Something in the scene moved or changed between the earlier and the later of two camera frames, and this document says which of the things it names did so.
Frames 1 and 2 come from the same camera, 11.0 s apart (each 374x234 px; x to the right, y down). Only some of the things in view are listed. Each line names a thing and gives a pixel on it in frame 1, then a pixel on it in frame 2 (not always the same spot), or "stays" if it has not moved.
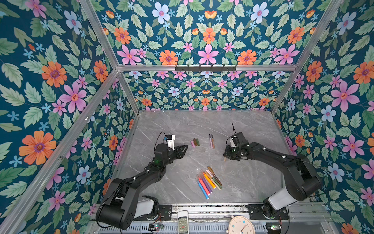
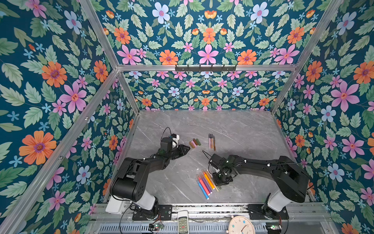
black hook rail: x=205 y=68 stays
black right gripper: x=226 y=153 to x=218 y=183
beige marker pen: x=212 y=180 stays
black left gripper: x=178 y=149 stays
